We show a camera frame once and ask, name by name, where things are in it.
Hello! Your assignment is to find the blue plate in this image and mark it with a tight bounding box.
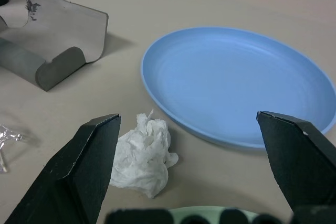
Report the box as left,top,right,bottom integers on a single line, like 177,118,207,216
140,26,336,152

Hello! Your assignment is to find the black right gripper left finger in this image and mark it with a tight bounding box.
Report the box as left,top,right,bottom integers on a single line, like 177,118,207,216
5,113,122,224

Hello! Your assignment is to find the white tissue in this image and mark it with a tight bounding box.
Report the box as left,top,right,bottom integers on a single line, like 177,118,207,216
109,108,180,199

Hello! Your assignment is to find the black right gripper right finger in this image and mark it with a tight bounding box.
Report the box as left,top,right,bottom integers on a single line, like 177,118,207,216
256,110,336,213

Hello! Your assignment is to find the clear grey pencil case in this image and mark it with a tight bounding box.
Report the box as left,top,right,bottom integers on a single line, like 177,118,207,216
0,0,109,92

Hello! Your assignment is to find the light green plate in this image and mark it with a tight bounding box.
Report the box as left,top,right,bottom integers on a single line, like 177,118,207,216
167,206,260,224

